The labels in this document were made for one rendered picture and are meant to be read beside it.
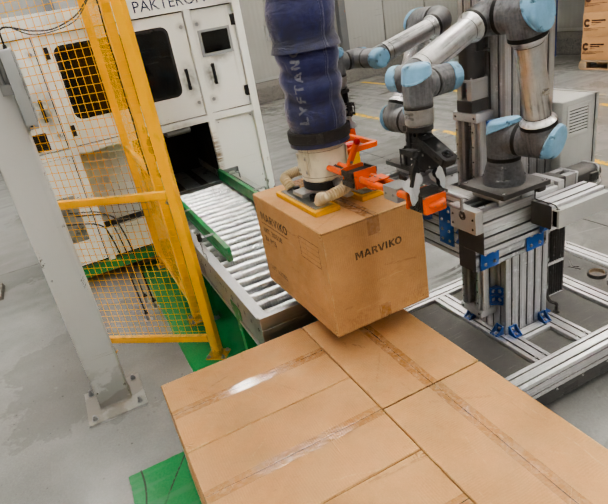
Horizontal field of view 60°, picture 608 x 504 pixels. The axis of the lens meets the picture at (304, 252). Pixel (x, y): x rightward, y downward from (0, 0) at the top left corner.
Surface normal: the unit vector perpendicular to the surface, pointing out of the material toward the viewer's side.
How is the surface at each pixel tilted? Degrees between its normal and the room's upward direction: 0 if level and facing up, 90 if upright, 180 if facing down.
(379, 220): 90
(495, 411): 0
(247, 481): 0
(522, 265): 90
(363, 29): 90
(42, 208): 90
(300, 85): 73
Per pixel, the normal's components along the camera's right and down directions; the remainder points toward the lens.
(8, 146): 0.44, 0.32
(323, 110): 0.17, 0.12
